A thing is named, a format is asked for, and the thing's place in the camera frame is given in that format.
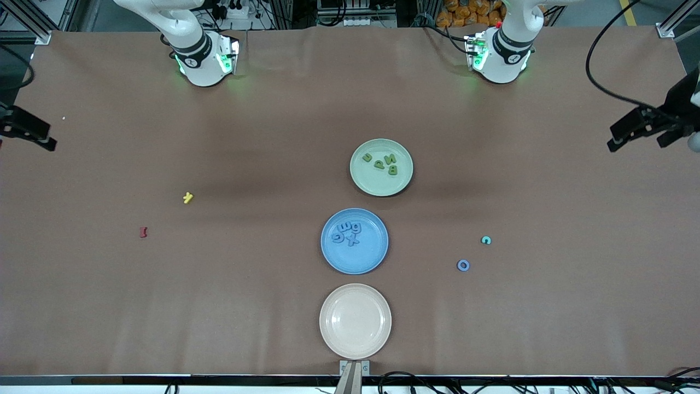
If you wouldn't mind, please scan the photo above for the orange bags pile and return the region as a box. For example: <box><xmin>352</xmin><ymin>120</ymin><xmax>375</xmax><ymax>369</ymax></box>
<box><xmin>436</xmin><ymin>0</ymin><xmax>505</xmax><ymax>28</ymax></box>

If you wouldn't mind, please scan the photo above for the white power strip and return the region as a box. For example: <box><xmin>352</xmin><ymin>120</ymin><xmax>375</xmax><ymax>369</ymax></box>
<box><xmin>211</xmin><ymin>0</ymin><xmax>250</xmax><ymax>20</ymax></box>

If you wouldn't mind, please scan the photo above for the brown table cover sheet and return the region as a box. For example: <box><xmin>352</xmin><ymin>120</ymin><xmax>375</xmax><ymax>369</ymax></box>
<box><xmin>0</xmin><ymin>25</ymin><xmax>700</xmax><ymax>378</ymax></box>

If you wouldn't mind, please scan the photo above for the light green plate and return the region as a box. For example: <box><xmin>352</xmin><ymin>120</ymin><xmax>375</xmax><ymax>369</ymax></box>
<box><xmin>349</xmin><ymin>138</ymin><xmax>414</xmax><ymax>197</ymax></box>

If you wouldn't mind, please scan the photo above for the dark equipment rack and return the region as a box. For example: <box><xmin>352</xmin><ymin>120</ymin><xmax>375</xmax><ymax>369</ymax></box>
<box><xmin>316</xmin><ymin>0</ymin><xmax>399</xmax><ymax>29</ymax></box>

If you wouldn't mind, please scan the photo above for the blue plate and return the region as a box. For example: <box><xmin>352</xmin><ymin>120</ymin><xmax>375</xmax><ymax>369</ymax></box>
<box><xmin>320</xmin><ymin>207</ymin><xmax>389</xmax><ymax>275</ymax></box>

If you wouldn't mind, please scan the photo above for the beige plate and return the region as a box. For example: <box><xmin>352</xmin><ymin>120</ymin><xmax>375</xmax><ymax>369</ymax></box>
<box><xmin>319</xmin><ymin>283</ymin><xmax>393</xmax><ymax>360</ymax></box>

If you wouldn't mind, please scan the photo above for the aluminium frame profile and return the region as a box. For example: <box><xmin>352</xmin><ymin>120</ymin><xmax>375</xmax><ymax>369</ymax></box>
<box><xmin>656</xmin><ymin>0</ymin><xmax>700</xmax><ymax>40</ymax></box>
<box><xmin>0</xmin><ymin>0</ymin><xmax>53</xmax><ymax>44</ymax></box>

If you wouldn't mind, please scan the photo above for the black table edge rail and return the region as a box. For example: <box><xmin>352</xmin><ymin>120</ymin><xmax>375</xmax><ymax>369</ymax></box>
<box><xmin>0</xmin><ymin>374</ymin><xmax>700</xmax><ymax>387</ymax></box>

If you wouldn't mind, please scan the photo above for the black cable bundle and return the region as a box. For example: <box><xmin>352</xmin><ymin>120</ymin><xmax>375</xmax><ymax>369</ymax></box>
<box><xmin>377</xmin><ymin>368</ymin><xmax>700</xmax><ymax>394</ymax></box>

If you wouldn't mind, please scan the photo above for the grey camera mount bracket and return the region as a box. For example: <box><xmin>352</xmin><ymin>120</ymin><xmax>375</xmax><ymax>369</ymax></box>
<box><xmin>339</xmin><ymin>360</ymin><xmax>370</xmax><ymax>394</ymax></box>

